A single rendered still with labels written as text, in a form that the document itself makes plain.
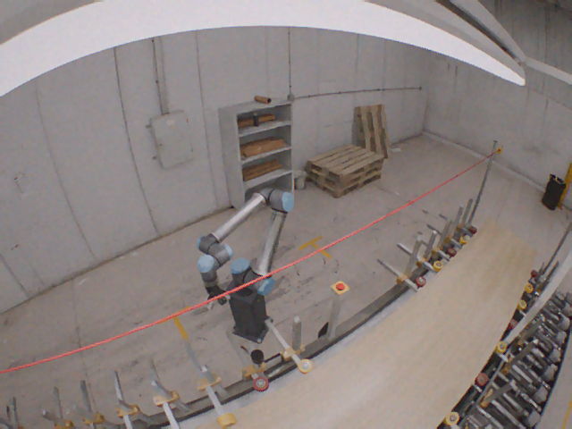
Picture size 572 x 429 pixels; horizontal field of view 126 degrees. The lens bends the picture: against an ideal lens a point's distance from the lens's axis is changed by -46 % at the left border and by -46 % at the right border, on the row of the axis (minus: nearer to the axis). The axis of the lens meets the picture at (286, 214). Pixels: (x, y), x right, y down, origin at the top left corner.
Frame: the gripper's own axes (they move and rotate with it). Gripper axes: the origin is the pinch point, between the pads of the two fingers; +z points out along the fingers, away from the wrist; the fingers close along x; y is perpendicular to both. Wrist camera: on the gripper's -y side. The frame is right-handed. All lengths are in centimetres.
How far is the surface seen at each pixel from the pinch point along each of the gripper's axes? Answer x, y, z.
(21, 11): 30, -81, -141
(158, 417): 72, -37, 24
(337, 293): -44, -50, -27
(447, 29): -19, -85, -139
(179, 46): -72, 225, -150
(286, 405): 5, -72, 4
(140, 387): 97, 26, 94
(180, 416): 59, -42, 24
